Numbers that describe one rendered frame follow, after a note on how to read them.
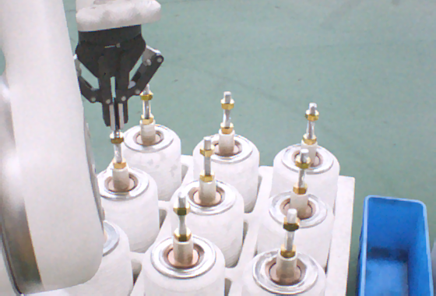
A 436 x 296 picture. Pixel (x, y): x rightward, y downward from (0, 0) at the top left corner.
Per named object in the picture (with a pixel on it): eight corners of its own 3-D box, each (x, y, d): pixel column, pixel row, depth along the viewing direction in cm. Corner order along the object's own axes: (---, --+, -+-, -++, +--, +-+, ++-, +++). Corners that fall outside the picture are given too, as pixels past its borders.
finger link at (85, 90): (64, 58, 71) (99, 85, 75) (54, 70, 71) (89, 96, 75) (66, 68, 69) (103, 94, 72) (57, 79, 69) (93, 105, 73)
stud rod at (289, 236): (288, 259, 67) (294, 206, 63) (292, 265, 66) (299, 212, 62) (280, 262, 67) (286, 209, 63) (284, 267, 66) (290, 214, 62)
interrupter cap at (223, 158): (245, 135, 93) (245, 131, 93) (258, 162, 87) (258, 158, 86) (195, 139, 92) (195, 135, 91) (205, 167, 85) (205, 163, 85)
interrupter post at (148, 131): (149, 134, 93) (147, 115, 91) (159, 140, 91) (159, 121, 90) (137, 140, 91) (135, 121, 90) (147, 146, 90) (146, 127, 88)
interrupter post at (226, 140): (232, 146, 90) (233, 126, 89) (236, 154, 88) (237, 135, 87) (216, 147, 90) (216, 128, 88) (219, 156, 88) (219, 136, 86)
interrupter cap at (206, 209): (227, 178, 83) (227, 174, 83) (244, 212, 77) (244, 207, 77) (172, 186, 82) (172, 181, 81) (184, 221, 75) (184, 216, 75)
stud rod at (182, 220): (178, 251, 68) (176, 198, 64) (178, 244, 69) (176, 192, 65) (187, 250, 68) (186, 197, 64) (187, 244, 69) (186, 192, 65)
